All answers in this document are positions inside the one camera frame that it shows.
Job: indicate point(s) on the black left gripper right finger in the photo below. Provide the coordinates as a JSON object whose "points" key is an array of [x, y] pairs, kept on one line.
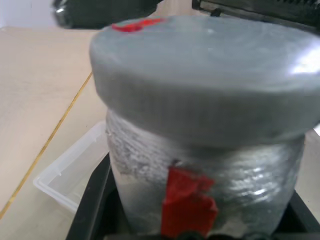
{"points": [[301, 215]]}

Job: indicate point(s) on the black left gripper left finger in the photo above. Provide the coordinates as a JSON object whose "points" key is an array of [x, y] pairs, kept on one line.
{"points": [[92, 200]]}

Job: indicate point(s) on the grey tape-wrapped jar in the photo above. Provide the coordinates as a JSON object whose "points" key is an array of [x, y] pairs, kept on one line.
{"points": [[140, 160]]}

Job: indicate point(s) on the grey tape-wrapped jar lid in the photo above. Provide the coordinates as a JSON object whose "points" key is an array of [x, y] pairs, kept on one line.
{"points": [[200, 75]]}

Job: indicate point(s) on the clear plastic box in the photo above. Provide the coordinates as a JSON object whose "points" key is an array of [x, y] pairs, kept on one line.
{"points": [[72, 170]]}

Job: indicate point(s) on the dark rounded object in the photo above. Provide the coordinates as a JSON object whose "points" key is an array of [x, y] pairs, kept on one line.
{"points": [[105, 12]]}

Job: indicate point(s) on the black object with clamp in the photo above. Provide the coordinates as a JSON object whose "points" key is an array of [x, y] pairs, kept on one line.
{"points": [[262, 10]]}

